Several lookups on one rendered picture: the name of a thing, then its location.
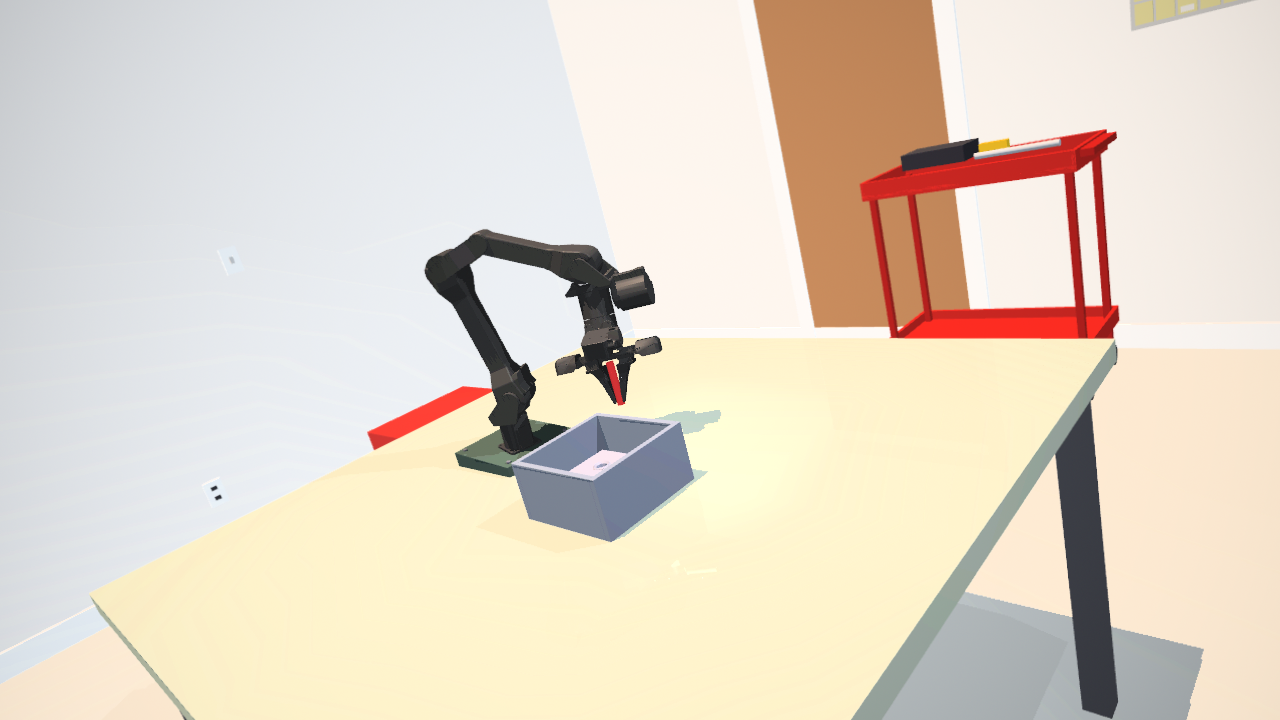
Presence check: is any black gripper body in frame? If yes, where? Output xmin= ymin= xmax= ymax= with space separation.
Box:
xmin=556 ymin=314 xmax=663 ymax=375

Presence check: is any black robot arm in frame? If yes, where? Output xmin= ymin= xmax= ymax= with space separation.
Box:
xmin=425 ymin=229 xmax=655 ymax=455

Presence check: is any red peg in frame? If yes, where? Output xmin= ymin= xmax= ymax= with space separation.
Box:
xmin=605 ymin=361 xmax=625 ymax=406

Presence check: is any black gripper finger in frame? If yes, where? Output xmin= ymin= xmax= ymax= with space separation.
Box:
xmin=585 ymin=365 xmax=617 ymax=404
xmin=616 ymin=357 xmax=636 ymax=402

